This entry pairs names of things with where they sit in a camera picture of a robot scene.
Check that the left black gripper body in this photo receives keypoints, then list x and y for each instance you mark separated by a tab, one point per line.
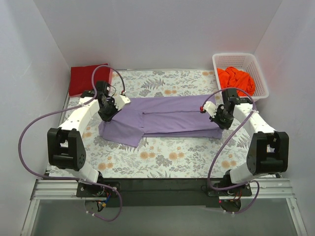
107	114

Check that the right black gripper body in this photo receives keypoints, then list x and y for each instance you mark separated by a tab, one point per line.
222	122

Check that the purple t shirt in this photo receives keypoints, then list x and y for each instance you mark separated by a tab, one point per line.
175	116

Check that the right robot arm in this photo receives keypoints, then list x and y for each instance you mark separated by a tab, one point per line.
268	151

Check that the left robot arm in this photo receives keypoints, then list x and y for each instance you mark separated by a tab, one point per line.
66	150

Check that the folded red t shirt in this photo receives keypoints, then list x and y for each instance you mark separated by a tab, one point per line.
81	78

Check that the orange t shirt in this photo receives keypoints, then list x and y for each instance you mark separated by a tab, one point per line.
231	77

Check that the white plastic basket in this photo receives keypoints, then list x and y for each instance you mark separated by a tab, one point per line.
245	62

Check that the floral table mat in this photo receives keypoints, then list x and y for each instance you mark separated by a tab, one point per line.
165	156

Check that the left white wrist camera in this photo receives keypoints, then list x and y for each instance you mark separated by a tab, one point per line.
121	101

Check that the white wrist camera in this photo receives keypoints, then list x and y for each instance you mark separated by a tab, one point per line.
210	108
121	101

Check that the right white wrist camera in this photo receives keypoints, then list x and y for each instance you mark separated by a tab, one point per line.
210	108

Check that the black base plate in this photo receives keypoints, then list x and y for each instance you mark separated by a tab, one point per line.
149	192

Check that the aluminium frame rail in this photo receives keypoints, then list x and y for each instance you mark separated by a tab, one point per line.
270	188

